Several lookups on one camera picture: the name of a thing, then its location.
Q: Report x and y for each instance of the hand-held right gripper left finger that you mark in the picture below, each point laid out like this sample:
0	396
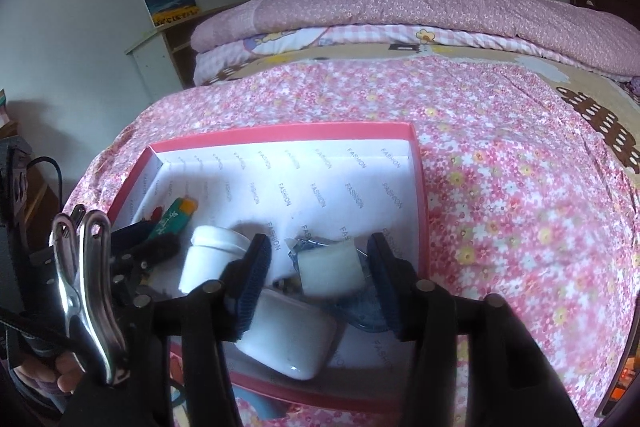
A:
252	287

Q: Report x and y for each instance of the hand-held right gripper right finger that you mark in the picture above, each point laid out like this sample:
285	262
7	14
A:
387	287

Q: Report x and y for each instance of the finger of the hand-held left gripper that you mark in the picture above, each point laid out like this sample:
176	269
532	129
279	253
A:
135	234
157	249

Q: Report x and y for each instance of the blue correction tape dispenser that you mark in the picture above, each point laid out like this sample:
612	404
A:
365	314

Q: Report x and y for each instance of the green lighter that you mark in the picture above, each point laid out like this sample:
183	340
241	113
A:
175	217

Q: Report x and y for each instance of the white bottle with orange label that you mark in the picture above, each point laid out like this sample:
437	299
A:
210	257

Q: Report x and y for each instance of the white earbuds case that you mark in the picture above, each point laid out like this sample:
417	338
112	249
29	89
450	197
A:
290	332

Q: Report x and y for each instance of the white foam block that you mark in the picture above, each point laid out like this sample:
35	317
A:
330	267

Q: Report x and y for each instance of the pink cardboard box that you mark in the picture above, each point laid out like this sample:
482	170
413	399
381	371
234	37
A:
325	177

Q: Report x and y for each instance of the person's left hand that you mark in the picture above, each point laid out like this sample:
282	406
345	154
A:
55	369

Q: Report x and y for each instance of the dark wooden furniture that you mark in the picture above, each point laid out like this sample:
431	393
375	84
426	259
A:
42	217

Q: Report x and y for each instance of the metal spring clamp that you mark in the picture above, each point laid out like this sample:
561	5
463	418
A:
95	287

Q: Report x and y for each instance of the blue curved plastic piece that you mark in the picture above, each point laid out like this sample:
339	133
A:
265	407

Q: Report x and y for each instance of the pink floral bedsheet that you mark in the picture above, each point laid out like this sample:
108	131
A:
500	207

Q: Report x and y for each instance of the white cabinet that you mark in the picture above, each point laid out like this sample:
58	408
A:
150	67

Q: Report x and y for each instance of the blue and yellow picture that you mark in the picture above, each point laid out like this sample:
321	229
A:
170	4

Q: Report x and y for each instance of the beige cartoon bedsheet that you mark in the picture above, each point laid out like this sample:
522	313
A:
600	117

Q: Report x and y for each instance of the pink quilt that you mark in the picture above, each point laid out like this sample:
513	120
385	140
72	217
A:
400	2

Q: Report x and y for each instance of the purple floral pillow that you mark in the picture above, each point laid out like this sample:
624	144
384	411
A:
634	88

